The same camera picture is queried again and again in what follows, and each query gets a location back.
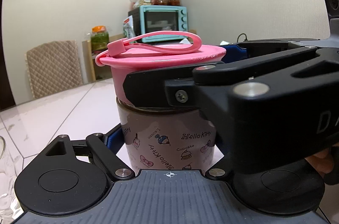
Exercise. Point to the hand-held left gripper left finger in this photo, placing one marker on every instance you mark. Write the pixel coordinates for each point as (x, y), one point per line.
(111, 140)

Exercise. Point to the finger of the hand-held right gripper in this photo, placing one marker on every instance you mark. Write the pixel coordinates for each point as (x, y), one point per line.
(159, 88)
(234, 52)

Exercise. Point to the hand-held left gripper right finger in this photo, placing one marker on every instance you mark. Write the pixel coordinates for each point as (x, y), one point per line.
(216, 173)

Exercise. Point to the pink printed bottle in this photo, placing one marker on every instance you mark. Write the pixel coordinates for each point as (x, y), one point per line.
(164, 131)

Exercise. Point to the person's right hand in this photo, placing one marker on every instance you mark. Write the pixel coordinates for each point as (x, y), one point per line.
(319, 163)

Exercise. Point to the teal toaster oven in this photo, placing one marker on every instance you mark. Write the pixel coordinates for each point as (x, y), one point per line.
(159, 23)

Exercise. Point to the wooden shelf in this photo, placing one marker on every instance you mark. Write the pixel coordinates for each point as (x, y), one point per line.
(88, 62)

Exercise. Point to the green jar with orange lid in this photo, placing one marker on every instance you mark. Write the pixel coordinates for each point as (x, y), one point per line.
(99, 39)

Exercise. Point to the chair with quilted beige cover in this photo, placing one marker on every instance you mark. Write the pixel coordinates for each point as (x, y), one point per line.
(54, 67)

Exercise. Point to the clear glass cup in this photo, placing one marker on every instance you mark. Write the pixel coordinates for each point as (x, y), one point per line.
(4, 163)

